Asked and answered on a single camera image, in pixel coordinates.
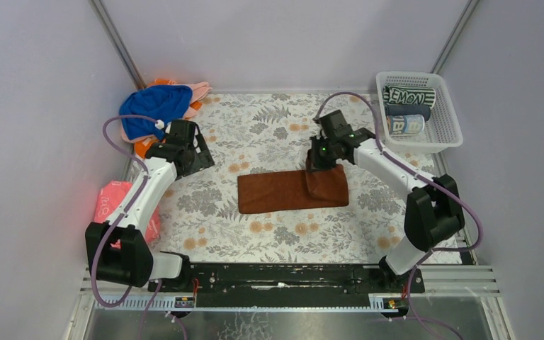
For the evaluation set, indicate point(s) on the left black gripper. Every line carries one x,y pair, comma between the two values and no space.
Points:
199,153

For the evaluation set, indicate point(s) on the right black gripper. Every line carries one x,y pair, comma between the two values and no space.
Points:
317,159

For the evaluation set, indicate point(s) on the brown towel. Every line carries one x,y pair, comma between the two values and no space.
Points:
292,190

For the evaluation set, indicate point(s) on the orange blue rabbit towel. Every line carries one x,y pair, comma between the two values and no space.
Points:
405,125

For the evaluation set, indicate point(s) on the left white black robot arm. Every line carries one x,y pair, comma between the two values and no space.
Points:
117,248

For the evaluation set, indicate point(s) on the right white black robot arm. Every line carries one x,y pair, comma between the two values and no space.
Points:
432,213

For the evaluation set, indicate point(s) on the floral table mat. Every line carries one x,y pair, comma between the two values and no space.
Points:
257,133

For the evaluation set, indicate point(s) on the dark blue rolled towel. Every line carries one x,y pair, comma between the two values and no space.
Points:
409,109

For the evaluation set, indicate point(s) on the light pink towel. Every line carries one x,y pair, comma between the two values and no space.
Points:
200,91

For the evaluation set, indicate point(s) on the striped lemon rolled towel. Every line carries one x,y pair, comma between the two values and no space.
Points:
409,95

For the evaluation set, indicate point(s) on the pink patterned towel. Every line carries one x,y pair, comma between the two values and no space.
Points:
111,196

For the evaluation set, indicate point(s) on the white plastic basket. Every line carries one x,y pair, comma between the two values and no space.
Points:
442,131

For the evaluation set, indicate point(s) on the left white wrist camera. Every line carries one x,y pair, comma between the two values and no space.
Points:
163,130

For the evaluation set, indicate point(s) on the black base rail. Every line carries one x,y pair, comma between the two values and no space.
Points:
289,285

